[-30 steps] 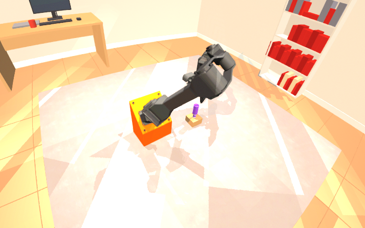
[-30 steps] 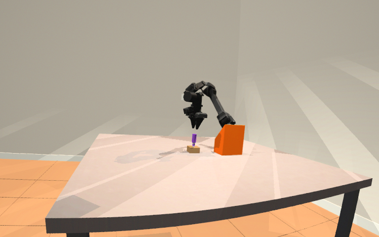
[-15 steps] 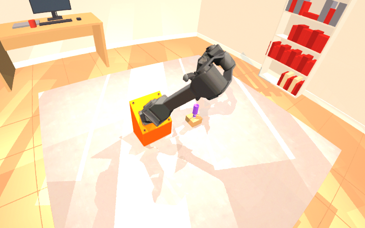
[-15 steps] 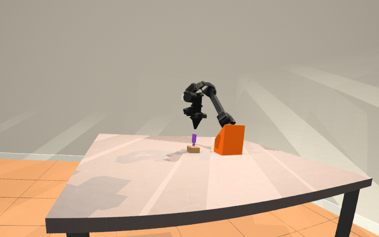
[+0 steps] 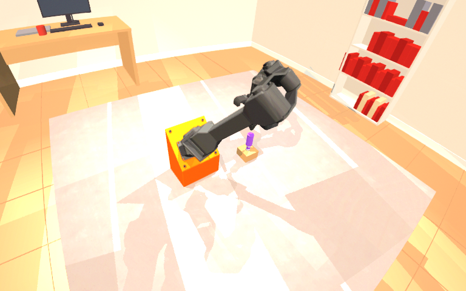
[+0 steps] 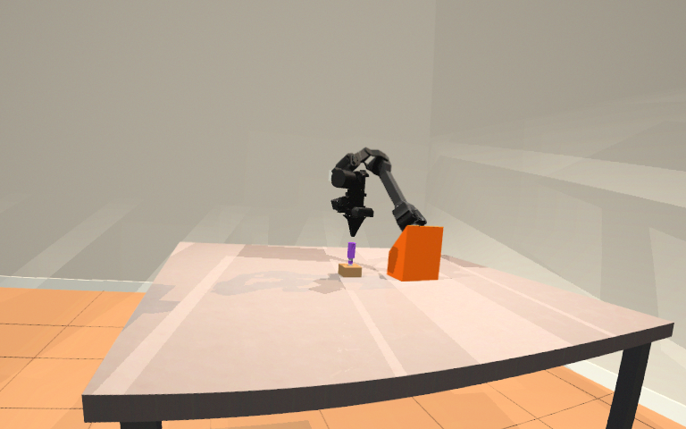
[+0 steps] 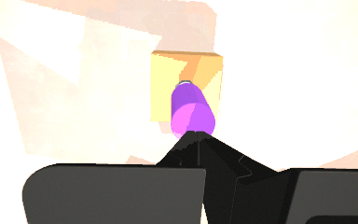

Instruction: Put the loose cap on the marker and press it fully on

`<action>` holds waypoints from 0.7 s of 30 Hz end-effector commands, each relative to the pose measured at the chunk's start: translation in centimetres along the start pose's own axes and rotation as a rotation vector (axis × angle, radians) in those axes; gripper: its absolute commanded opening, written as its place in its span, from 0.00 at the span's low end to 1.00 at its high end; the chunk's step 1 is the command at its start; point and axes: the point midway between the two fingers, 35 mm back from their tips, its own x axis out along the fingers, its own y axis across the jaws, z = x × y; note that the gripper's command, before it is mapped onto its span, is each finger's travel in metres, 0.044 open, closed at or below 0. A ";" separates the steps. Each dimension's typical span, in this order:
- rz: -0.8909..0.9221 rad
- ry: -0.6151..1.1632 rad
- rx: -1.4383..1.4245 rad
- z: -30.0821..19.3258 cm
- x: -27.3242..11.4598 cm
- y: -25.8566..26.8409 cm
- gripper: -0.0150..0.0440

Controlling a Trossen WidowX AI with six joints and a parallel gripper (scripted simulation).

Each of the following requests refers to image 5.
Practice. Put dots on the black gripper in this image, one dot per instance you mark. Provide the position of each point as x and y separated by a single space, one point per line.
242 99

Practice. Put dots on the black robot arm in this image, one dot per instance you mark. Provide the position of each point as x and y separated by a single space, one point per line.
265 106

